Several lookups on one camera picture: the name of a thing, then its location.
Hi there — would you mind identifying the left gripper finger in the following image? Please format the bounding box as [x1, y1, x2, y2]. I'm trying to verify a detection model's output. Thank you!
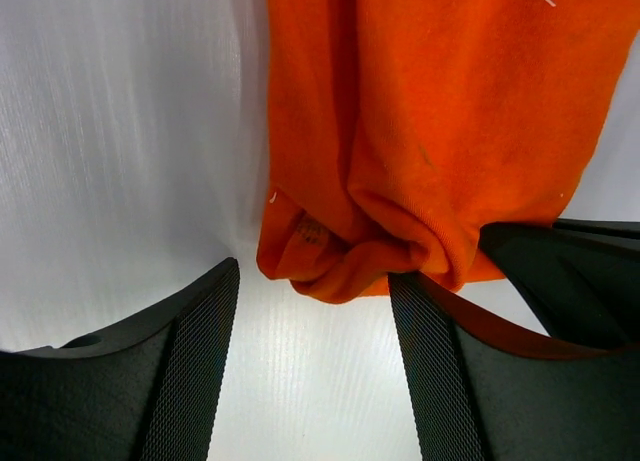
[1, 258, 240, 460]
[388, 274, 639, 460]

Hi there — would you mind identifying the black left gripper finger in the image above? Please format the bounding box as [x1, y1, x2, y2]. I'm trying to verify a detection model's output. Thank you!
[479, 219, 639, 349]

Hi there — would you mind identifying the orange t shirt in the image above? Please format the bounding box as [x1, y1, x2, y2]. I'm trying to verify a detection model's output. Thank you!
[257, 0, 639, 304]

